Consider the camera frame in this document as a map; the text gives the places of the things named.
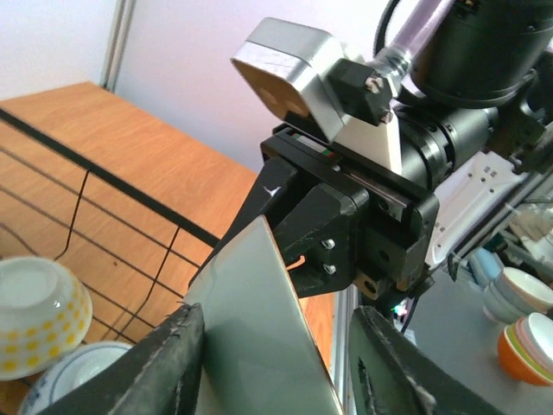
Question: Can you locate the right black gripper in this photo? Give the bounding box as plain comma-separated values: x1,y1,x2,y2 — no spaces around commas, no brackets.
188,105,499,301

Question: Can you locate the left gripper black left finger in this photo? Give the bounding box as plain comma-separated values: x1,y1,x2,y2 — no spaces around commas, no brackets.
42,303,205,414

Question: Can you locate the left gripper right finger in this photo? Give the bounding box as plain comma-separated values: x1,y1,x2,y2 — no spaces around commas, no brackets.
348,306,518,414

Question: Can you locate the pale green celadon bowl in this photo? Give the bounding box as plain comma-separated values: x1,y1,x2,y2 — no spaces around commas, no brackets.
183,216,342,414

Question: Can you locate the teal yellow sun bowl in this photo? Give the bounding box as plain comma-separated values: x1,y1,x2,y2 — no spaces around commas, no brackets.
1,256,92,381

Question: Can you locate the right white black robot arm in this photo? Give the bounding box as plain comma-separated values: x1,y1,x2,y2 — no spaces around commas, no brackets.
220,1,552,309

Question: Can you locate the stacked white bowls background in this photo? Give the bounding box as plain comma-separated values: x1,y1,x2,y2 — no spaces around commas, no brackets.
482,267,552,324

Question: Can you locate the orange bowl stack background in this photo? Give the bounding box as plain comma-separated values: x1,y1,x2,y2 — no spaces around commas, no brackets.
497,313,552,387

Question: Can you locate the black wire dish rack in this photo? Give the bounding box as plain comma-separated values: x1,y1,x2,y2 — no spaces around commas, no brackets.
1,112,218,343

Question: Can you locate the right aluminium corner post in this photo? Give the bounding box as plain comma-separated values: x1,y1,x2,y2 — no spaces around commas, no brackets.
99,0,137,93

